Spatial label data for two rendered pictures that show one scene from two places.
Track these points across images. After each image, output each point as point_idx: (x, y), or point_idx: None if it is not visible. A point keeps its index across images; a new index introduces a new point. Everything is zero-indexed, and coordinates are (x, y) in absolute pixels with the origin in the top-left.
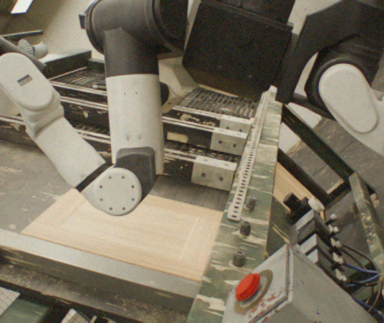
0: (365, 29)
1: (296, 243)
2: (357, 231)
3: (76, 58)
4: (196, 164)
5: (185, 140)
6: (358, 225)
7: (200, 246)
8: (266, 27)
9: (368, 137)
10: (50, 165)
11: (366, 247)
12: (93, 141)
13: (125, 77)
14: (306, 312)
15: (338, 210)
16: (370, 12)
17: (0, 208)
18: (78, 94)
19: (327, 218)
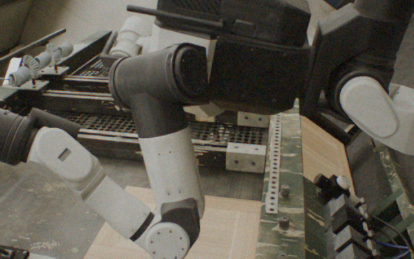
0: (378, 43)
1: (330, 226)
2: (377, 164)
3: (99, 43)
4: (228, 153)
5: (213, 120)
6: (377, 158)
7: (244, 246)
8: (284, 54)
9: (390, 140)
10: None
11: (387, 180)
12: (130, 143)
13: (157, 139)
14: None
15: (358, 143)
16: (381, 26)
17: (61, 230)
18: (107, 85)
19: (348, 151)
